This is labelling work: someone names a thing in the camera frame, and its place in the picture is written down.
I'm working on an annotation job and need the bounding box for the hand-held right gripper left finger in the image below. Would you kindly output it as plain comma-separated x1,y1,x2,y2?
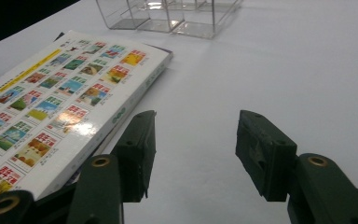
110,109,158,203

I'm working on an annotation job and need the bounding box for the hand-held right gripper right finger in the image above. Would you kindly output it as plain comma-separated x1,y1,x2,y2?
235,109,298,203

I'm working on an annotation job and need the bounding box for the white magazine with picture grid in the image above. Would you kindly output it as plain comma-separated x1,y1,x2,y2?
0,30,174,203

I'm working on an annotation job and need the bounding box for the clear acrylic file rack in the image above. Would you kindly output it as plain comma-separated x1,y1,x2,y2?
95,0,244,40

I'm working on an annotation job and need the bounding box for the black curtain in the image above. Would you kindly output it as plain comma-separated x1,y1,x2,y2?
0,0,82,50

